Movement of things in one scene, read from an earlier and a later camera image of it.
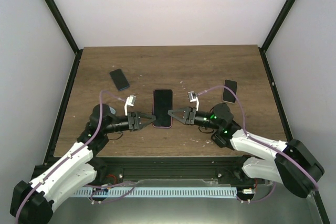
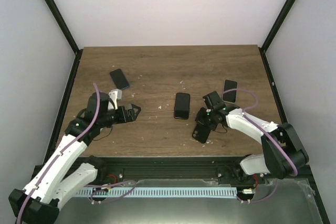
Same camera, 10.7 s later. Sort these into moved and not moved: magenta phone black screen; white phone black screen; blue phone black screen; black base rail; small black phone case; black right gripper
Moved: black right gripper; magenta phone black screen; small black phone case
Not moved: blue phone black screen; black base rail; white phone black screen
